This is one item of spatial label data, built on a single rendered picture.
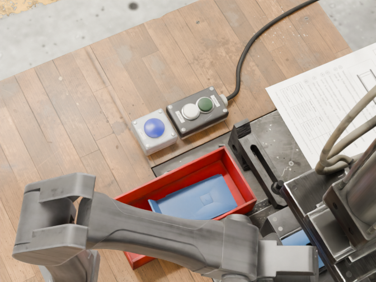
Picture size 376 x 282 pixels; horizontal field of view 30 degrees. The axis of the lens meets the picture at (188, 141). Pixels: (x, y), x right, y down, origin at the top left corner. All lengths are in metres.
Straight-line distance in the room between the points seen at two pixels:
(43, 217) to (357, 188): 0.40
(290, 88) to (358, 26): 1.28
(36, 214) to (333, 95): 0.77
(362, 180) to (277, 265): 0.16
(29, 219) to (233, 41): 0.74
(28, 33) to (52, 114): 1.19
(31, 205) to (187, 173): 0.49
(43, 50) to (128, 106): 1.16
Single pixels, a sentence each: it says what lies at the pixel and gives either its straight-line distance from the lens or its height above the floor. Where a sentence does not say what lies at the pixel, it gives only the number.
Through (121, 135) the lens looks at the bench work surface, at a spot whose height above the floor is 0.90.
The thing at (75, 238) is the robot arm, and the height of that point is 1.36.
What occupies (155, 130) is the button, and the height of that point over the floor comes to 0.94.
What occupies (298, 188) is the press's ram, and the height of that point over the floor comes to 1.14.
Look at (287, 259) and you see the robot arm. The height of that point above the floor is 1.24.
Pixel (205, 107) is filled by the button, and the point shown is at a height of 0.94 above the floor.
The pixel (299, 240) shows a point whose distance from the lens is 1.23.
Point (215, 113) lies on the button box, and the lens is 1.36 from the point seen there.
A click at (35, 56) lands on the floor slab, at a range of 2.51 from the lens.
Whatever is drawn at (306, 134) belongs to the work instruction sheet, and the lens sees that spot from 1.41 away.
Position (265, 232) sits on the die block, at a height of 0.93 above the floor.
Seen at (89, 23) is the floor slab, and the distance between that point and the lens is 2.57.
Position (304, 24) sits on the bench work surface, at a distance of 1.54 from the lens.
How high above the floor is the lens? 2.14
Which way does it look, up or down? 66 degrees down
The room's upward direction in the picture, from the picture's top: 11 degrees clockwise
